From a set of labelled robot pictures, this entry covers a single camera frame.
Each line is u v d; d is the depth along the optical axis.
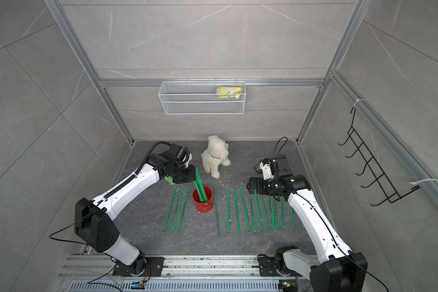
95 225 0.42
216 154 0.92
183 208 0.90
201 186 0.84
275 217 0.86
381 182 0.63
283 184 0.53
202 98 1.01
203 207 0.82
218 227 0.84
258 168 1.04
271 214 0.88
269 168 0.68
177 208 0.90
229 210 0.88
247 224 0.84
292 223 0.86
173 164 0.65
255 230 0.83
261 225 0.84
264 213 0.88
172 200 0.93
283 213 0.88
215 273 0.73
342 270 0.36
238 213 0.88
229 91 0.84
